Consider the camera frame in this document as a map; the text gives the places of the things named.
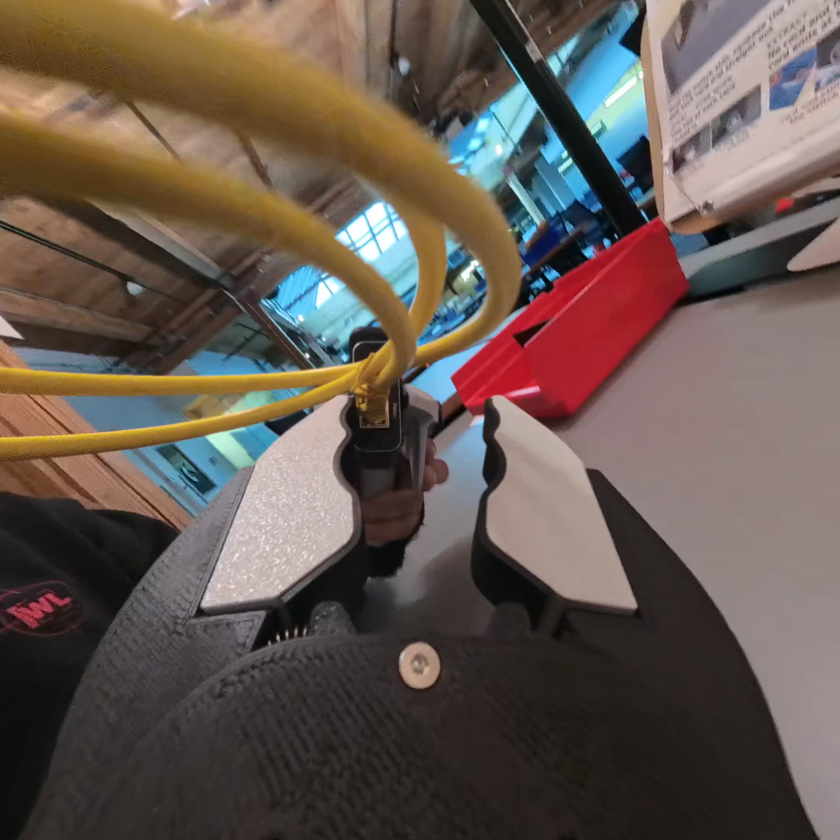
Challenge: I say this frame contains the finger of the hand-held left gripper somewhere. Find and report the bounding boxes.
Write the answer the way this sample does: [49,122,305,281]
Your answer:
[398,385,442,492]

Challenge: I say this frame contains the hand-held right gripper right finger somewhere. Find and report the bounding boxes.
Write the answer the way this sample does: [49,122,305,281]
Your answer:
[470,395,639,623]

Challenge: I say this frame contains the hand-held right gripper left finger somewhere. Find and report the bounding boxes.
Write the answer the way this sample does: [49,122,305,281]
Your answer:
[199,395,364,618]

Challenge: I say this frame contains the black ethernet splitter box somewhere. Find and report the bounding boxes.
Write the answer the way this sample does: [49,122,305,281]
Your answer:
[348,327,404,501]

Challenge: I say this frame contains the yellow ethernet cable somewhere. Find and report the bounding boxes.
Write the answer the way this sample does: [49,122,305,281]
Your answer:
[0,0,524,463]

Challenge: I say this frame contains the person's left hand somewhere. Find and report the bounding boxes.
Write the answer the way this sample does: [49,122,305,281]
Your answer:
[360,457,452,547]

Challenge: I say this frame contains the red plastic bin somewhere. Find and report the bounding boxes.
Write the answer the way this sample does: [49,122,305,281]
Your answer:
[451,218,690,420]

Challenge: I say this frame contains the skylight window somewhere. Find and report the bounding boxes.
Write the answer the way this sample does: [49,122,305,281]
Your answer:
[335,200,403,256]

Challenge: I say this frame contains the person's black hoodie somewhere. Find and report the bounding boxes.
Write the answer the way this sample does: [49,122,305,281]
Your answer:
[0,492,183,840]

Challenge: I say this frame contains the dark grey slab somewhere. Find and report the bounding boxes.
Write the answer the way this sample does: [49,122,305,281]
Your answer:
[678,197,840,298]

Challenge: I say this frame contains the white stand base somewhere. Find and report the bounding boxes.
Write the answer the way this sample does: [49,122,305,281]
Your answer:
[786,218,840,274]

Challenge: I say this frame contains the printed instruction board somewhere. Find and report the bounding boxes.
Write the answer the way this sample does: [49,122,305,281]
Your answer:
[640,0,840,236]

